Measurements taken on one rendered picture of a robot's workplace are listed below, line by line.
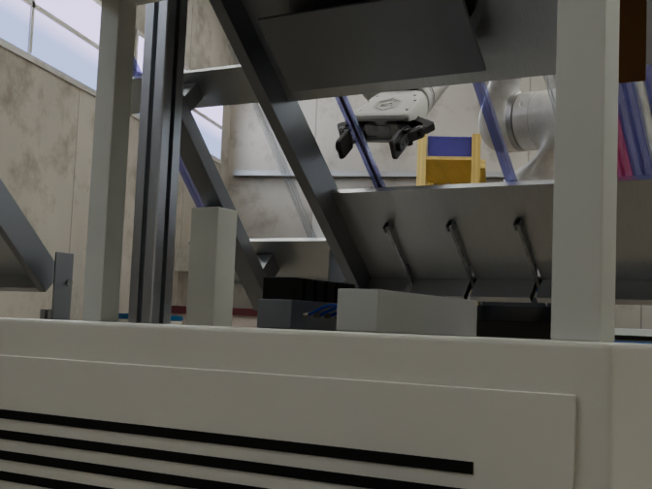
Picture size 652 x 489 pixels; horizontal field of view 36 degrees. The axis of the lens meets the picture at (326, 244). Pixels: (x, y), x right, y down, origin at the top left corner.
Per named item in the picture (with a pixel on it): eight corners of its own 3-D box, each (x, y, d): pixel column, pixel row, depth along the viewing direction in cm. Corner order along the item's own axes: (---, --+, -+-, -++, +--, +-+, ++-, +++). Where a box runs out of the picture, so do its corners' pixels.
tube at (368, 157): (411, 272, 168) (413, 268, 169) (419, 272, 168) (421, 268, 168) (297, 14, 139) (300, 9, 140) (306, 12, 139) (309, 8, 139)
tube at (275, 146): (323, 277, 192) (326, 274, 193) (330, 277, 191) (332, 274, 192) (227, 45, 164) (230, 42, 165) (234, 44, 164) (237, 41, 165)
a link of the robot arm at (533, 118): (516, 211, 211) (519, 101, 213) (601, 208, 200) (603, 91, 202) (489, 205, 202) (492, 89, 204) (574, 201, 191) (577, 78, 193)
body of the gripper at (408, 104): (374, 81, 167) (346, 112, 159) (430, 79, 162) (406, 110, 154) (382, 121, 171) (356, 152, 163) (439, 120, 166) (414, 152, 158)
